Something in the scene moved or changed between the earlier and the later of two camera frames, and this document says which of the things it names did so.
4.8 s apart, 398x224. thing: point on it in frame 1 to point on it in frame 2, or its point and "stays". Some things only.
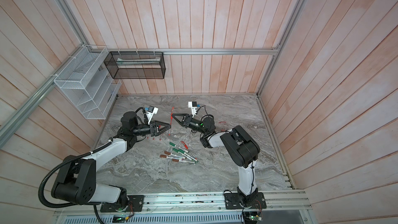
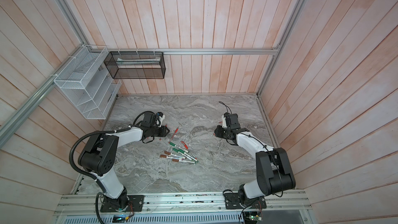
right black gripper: [188, 122] to [218, 133]
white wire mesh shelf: [88, 84] stays
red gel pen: [171, 117] to [177, 129]
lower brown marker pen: [178, 160] stays
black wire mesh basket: [136, 65] stays
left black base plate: [135, 203] stays
